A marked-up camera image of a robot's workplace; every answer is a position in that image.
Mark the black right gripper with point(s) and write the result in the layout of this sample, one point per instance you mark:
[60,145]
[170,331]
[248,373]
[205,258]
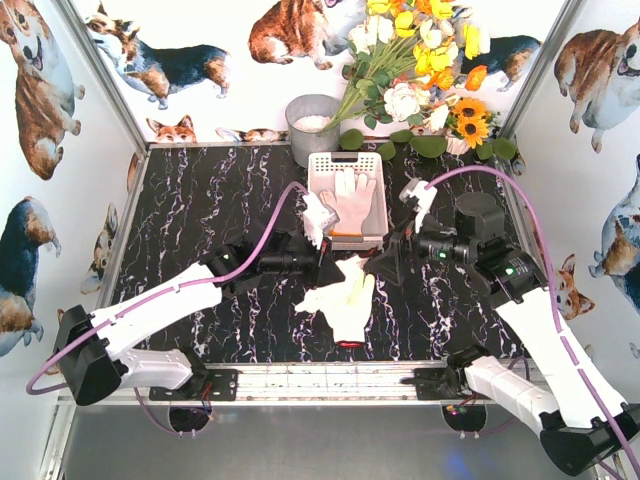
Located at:
[398,250]

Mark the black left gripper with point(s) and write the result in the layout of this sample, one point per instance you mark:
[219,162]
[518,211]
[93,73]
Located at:
[320,261]

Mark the blue dotted white glove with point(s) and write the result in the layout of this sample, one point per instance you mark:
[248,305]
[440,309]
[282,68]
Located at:
[329,200]

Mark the cream leather glove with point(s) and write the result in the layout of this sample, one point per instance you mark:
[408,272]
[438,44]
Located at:
[315,298]

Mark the plain white cotton glove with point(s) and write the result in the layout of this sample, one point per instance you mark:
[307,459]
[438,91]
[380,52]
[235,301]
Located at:
[348,317]

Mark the yellow dotted glove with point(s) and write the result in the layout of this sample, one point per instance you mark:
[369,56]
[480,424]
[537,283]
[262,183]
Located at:
[354,194]

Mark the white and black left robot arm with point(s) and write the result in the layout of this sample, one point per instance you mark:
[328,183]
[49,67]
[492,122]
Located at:
[99,353]

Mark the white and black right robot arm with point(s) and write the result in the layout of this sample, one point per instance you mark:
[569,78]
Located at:
[579,418]

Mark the white plastic storage basket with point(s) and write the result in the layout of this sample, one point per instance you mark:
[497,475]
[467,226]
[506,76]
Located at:
[321,170]

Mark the grey metal bucket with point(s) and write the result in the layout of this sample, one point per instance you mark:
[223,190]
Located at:
[309,118]

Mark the artificial flower bouquet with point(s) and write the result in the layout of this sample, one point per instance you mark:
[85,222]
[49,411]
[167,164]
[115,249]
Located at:
[420,63]

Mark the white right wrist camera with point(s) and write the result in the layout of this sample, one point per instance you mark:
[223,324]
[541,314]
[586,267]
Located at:
[418,195]

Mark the aluminium front rail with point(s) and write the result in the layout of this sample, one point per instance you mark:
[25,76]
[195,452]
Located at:
[300,382]

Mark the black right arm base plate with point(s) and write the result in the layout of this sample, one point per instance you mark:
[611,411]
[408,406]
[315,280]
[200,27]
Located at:
[442,383]

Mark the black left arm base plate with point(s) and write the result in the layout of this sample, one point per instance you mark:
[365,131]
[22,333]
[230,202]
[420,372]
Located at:
[220,387]

